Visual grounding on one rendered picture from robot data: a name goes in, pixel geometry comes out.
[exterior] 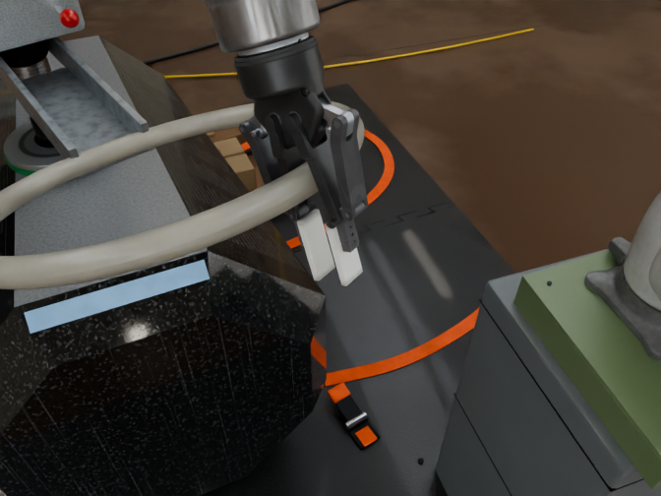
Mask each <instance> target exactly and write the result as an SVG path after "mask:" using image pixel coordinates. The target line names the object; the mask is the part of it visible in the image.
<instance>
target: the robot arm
mask: <svg viewBox="0 0 661 496"><path fill-rule="evenodd" d="M205 1H206V2H207V6H208V9H209V12H210V17H211V20H212V23H213V27H214V30H215V33H216V36H217V39H218V42H219V45H220V48H221V49H222V50H223V51H224V52H237V51H238V54H239V55H238V56H236V57H235V61H234V65H235V68H236V72H237V75H238V78H239V81H240V84H241V88H242V91H243V94H244V96H246V97H247V98H249V99H253V100H254V114H255V115H254V116H253V117H252V118H250V119H249V120H247V121H245V122H243V123H241V124H239V130H240V132H241V134H242V135H243V137H244V138H245V140H246V141H247V143H248V144H249V146H250V148H251V151H252V153H253V156H254V158H255V161H256V164H257V166H258V169H259V170H260V173H261V176H262V178H263V181H264V184H265V185H266V184H268V183H270V182H272V181H274V180H275V179H277V178H279V177H281V176H283V175H284V174H286V173H288V172H290V171H291V170H293V169H295V168H296V167H298V166H300V165H301V164H303V163H304V162H305V161H304V159H305V160H307V162H308V165H309V167H310V170H311V172H312V175H313V177H314V180H315V182H316V185H317V187H318V190H319V192H320V195H321V197H322V200H323V202H324V205H325V207H326V210H327V212H328V215H329V217H330V220H329V221H328V222H327V223H326V224H325V227H326V231H327V234H328V238H329V241H330V246H329V242H328V239H327V235H326V232H325V228H324V224H323V221H322V217H321V214H320V210H318V209H314V207H315V206H316V205H317V204H315V203H311V198H310V197H309V198H308V199H306V200H305V201H303V202H301V203H300V204H298V205H296V206H295V207H293V208H291V209H290V210H288V211H286V212H284V213H285V214H287V215H288V216H289V218H290V219H291V220H293V221H294V224H295V228H296V231H297V233H298V236H299V241H300V243H301V245H302V246H304V248H305V251H306V255H307V258H308V261H309V265H310V268H311V271H312V274H313V278H314V280H317V281H319V280H321V279H322V278H323V277H324V276H325V275H327V274H328V273H329V272H330V271H331V270H333V269H334V268H335V265H334V262H333V258H332V255H333V257H334V261H335V264H336V268H337V271H338V275H339V278H340V282H341V285H344V286H348V285H349V284H350V283H351V282H352V281H353V280H354V279H356V278H357V277H358V276H359V275H360V274H361V273H362V272H363V270H362V266H361V262H360V259H359V255H358V251H357V247H358V246H359V238H358V234H357V230H356V226H355V223H354V218H355V217H357V216H358V215H359V214H361V213H362V212H363V211H364V210H366V209H367V208H368V200H367V194H366V188H365V182H364V175H363V169H362V163H361V157H360V152H359V146H358V139H357V130H358V123H359V113H358V111H357V110H356V109H354V108H351V109H349V110H347V111H343V110H341V109H339V108H337V107H335V106H332V105H331V100H330V98H329V97H328V95H327V94H326V92H325V90H324V88H323V78H324V74H325V69H324V65H323V61H322V57H321V53H320V49H319V45H318V42H317V39H316V38H314V37H313V36H312V35H308V31H311V30H313V29H315V28H316V27H318V26H319V24H320V21H321V20H320V15H319V11H318V7H317V3H316V0H205ZM327 124H328V125H329V127H328V126H327ZM313 145H314V146H313ZM311 146H312V147H311ZM340 207H341V208H340ZM311 210H312V211H311ZM330 247H331V248H330ZM608 249H609V250H610V252H611V253H612V255H613V257H614V258H615V260H616V261H617V263H618V264H619V265H618V266H617V267H615V268H612V269H608V270H603V271H593V272H590V273H588V274H587V276H586V278H585V284H586V285H587V286H588V287H589V288H590V289H592V290H593V291H595V292H596V293H597V294H598V295H600V296H601V297H602V299H603V300H604V301H605V302H606V303H607V304H608V305H609V306H610V308H611V309H612V310H613V311H614V312H615V313H616V314H617V315H618V317H619V318H620V319H621V320H622V321H623V322H624V323H625V324H626V326H627V327H628V328H629V329H630V330H631V331H632V332H633V334H634V335H635V336H636V337H637V338H638V339H639V341H640V342H641V344H642V346H643V348H644V350H645V352H646V354H647V355H648V356H649V357H651V358H652V359H654V360H658V361H661V191H660V192H659V193H658V194H657V196H656V197H655V198H654V200H653V201H652V203H651V205H650V206H649V208H648V210H647V212H646V213H645V215H644V217H643V219H642V221H641V223H640V225H639V227H638V229H637V231H636V233H635V236H634V238H633V240H632V243H629V242H628V241H627V240H626V239H624V238H623V237H616V238H613V240H612V241H610V242H609V245H608ZM331 250H332V254H331Z"/></svg>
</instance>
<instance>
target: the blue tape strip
mask: <svg viewBox="0 0 661 496"><path fill-rule="evenodd" d="M209 278H210V277H209V273H208V270H207V267H206V264H205V260H201V261H198V262H195V263H191V264H188V265H184V266H181V267H178V268H174V269H171V270H168V271H164V272H161V273H157V274H154V275H151V276H147V277H144V278H140V279H135V280H131V281H128V282H124V283H121V284H118V285H114V286H111V287H108V288H105V289H102V290H98V291H95V292H92V293H88V294H85V295H81V296H78V297H75V298H71V299H68V300H64V301H61V302H58V303H54V304H51V305H47V306H44V307H41V308H37V309H34V310H31V311H28V312H25V313H24V314H25V317H26V320H27V323H28V326H29V330H30V333H35V332H38V331H41V330H45V329H48V328H51V327H54V326H58V325H61V324H64V323H67V322H71V321H74V320H77V319H81V318H84V317H86V316H89V315H93V314H96V313H99V312H102V311H106V310H109V309H112V308H115V307H119V306H122V305H125V304H129V303H132V302H135V301H138V300H142V299H145V298H148V297H151V296H155V295H158V294H161V293H164V292H167V291H170V290H173V289H177V288H180V287H183V286H186V285H190V284H193V283H196V282H200V281H203V280H206V279H209Z"/></svg>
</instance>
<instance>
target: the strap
mask: <svg viewBox="0 0 661 496"><path fill-rule="evenodd" d="M364 130H365V135H364V137H366V138H367V139H369V140H370V141H372V142H373V143H374V144H375V145H376V146H377V147H378V149H379V150H380V152H381V153H382V156H383V158H384V162H385V170H384V174H383V176H382V178H381V180H380V181H379V183H378V184H377V185H376V187H375V188H374V189H373V190H372V191H371V192H370V193H369V194H368V195H367V200H368V206H369V205H370V204H371V203H372V202H374V201H375V200H376V199H377V198H378V197H379V196H380V195H381V194H382V193H383V192H384V191H385V189H386V188H387V187H388V185H389V184H390V182H391V179H392V176H393V172H394V162H393V158H392V155H391V151H390V149H389V148H388V147H387V145H386V144H385V143H384V142H383V141H382V140H381V139H380V138H378V137H377V136H375V135H374V134H372V133H371V132H369V131H367V130H366V129H364ZM241 146H242V148H243V149H244V151H246V150H248V149H250V146H249V144H248V143H247V142H246V143H244V144H242V145H241ZM286 243H287V244H288V246H289V247H290V248H291V249H292V248H294V247H296V246H299V245H301V243H300V241H299V236H297V237H295V238H292V239H290V240H288V241H286ZM479 308H480V307H479ZM479 308H478V309H477V310H475V311H474V312H473V313H472V314H471V315H469V316H468V317H467V318H465V319H464V320H462V321H461V322H460V323H458V324H457V325H455V326H454V327H452V328H451V329H449V330H447V331H446V332H444V333H442V334H441V335H439V336H437V337H436V338H434V339H432V340H430V341H428V342H426V343H424V344H422V345H420V346H418V347H416V348H413V349H411V350H409V351H407V352H405V353H403V354H400V355H398V356H395V357H392V358H389V359H386V360H383V361H379V362H376V363H372V364H368V365H363V366H358V367H354V368H349V369H345V370H340V371H335V372H331V373H327V379H326V381H325V384H326V386H331V385H336V384H340V383H345V382H349V381H354V380H358V379H363V378H368V377H372V376H376V375H380V374H384V373H387V372H390V371H392V370H395V369H398V368H401V367H404V366H406V365H409V364H411V363H413V362H416V361H418V360H420V359H422V358H424V357H426V356H428V355H430V354H432V353H434V352H436V351H438V350H440V349H442V348H443V347H445V346H447V345H448V344H450V343H452V342H453V341H455V340H457V339H459V338H460V337H462V336H463V335H465V334H466V333H468V332H469V331H470V330H472V329H473V328H474V326H475V323H476V319H477V316H478V312H479Z"/></svg>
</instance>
